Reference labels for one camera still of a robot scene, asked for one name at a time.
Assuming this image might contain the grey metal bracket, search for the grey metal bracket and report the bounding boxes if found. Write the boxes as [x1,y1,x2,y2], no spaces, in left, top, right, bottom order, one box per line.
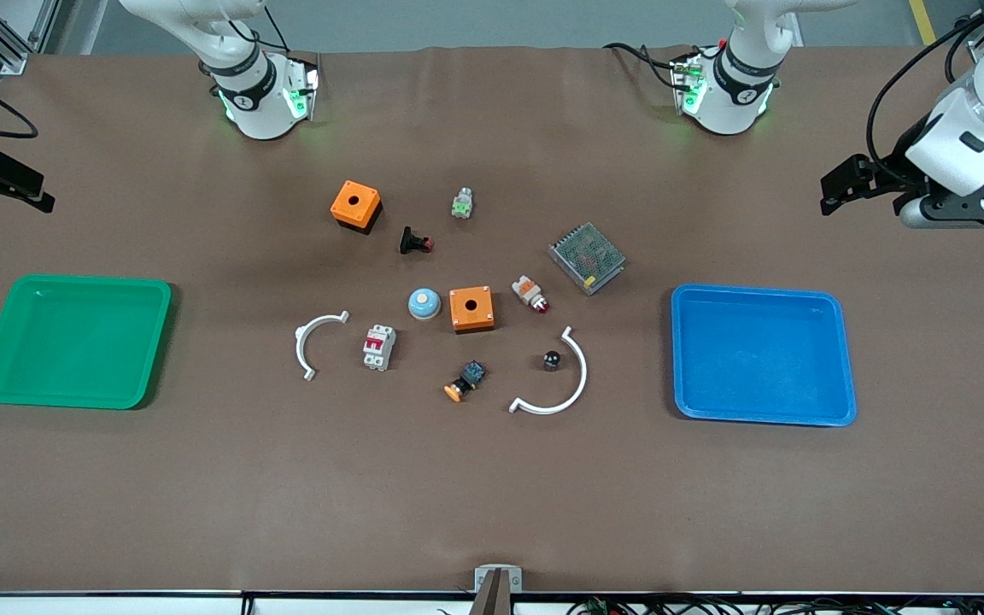
[474,565,524,594]

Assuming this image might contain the blue plastic tray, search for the blue plastic tray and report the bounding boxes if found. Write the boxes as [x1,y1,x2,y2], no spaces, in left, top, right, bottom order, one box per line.
[671,284,858,427]

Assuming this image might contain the orange mushroom push button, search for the orange mushroom push button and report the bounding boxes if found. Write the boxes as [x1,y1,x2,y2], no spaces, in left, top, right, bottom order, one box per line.
[444,360,487,403]

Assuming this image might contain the white red indicator lamp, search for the white red indicator lamp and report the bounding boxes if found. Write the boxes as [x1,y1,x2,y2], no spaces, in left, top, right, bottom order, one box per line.
[512,275,551,315]

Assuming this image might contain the brown table cover sheet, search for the brown table cover sheet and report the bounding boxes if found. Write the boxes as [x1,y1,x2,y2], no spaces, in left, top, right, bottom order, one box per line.
[0,44,984,596]

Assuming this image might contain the green plastic tray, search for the green plastic tray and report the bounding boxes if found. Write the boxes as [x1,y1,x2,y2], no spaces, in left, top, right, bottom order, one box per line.
[0,273,173,411]

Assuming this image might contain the large white curved clip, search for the large white curved clip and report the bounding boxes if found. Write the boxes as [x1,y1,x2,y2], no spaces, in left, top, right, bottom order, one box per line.
[508,325,589,417]

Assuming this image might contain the small white curved clip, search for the small white curved clip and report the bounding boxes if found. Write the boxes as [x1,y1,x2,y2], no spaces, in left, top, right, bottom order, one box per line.
[294,311,350,382]

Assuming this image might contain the metal mesh power supply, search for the metal mesh power supply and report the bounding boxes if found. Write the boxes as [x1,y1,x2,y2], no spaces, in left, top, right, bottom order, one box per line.
[548,222,627,296]

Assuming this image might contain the white circuit breaker red switch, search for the white circuit breaker red switch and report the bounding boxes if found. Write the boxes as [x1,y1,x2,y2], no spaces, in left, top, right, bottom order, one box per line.
[362,324,397,372]

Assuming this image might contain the orange single-hole button box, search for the orange single-hole button box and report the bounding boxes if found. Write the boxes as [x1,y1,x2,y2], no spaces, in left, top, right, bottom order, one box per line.
[448,285,496,334]
[331,180,383,234]

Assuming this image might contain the black base cable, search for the black base cable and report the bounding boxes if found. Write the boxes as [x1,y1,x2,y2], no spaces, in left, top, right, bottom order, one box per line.
[603,41,689,91]
[227,0,322,65]

